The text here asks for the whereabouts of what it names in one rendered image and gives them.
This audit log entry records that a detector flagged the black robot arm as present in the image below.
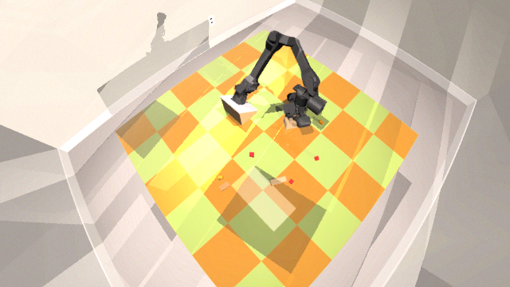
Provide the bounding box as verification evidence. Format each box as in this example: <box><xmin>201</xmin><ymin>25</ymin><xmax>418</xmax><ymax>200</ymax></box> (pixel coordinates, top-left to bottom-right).
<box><xmin>230</xmin><ymin>31</ymin><xmax>327</xmax><ymax>118</ymax></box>

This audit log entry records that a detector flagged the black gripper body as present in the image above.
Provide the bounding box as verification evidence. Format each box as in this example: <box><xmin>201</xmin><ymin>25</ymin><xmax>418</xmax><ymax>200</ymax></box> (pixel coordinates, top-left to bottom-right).
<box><xmin>287</xmin><ymin>92</ymin><xmax>311</xmax><ymax>128</ymax></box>

